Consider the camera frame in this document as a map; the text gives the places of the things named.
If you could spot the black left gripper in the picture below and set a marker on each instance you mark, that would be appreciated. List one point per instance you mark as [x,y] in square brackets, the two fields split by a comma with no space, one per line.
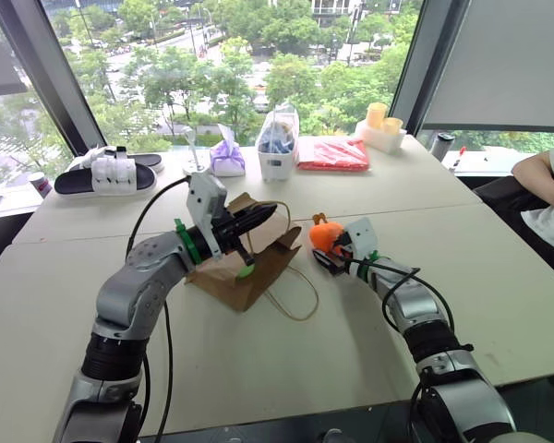
[226,231]

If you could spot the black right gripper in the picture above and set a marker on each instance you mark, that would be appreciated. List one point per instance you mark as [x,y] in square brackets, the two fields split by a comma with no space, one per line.
[341,258]

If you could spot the orange plush toy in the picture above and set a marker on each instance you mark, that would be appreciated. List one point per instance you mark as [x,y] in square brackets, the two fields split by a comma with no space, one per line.
[325,235]

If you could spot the brown paper bag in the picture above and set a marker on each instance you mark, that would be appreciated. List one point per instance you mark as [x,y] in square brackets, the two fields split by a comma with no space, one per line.
[258,272]

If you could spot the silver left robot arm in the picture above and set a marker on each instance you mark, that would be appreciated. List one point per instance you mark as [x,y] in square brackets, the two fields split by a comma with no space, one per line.
[134,277]

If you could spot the person's bare forearm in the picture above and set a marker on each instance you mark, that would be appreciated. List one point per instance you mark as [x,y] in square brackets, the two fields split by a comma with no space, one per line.
[542,177]

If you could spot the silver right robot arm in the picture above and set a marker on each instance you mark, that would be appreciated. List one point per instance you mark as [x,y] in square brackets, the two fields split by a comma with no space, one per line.
[448,369]

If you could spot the red plastic bag pack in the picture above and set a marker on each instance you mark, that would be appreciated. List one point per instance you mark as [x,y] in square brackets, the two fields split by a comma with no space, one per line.
[334,154]

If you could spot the small green item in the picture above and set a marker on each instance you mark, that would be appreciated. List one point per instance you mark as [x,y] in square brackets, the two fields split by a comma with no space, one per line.
[245,273]

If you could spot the purple tissue pack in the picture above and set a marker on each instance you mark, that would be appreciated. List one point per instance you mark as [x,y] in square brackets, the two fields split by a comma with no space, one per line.
[227,159]

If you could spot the white bin with blue items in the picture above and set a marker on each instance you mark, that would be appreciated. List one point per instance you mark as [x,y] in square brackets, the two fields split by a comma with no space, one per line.
[277,152]

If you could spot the clear plastic stand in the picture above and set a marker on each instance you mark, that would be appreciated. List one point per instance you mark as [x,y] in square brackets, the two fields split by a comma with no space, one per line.
[195,157]

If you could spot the white plastic tray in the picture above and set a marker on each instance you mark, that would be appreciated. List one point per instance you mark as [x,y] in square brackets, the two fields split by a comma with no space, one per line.
[381,138]

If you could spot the short yellow cup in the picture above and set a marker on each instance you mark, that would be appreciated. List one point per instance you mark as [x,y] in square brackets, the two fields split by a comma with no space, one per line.
[392,125]

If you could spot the tall yellow cup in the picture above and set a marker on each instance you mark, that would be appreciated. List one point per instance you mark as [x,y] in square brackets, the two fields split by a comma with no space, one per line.
[376,114]

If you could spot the grey thermos bottle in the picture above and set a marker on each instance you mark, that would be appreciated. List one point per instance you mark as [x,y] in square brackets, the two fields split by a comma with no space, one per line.
[442,147]

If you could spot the white paper sheet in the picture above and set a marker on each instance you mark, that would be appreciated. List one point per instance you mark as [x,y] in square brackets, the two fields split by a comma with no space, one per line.
[485,161]

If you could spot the dark rounded shape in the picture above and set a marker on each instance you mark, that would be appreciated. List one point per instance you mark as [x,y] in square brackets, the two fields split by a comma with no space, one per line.
[334,436]

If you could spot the dark window pillar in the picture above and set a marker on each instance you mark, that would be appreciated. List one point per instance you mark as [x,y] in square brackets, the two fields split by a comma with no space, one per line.
[46,74]
[417,64]

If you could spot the small white pink can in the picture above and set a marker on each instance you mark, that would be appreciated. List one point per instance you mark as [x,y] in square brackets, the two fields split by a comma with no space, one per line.
[40,184]

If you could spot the large grey roller blind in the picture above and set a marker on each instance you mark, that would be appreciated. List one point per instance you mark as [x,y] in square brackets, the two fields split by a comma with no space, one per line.
[508,64]

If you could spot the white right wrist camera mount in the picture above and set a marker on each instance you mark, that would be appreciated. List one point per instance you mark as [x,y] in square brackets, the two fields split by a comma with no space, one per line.
[362,237]

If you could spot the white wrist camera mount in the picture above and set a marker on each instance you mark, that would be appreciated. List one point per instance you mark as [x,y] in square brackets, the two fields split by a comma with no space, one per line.
[362,237]
[203,194]

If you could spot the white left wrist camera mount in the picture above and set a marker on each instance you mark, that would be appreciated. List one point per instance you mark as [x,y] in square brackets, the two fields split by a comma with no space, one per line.
[203,194]

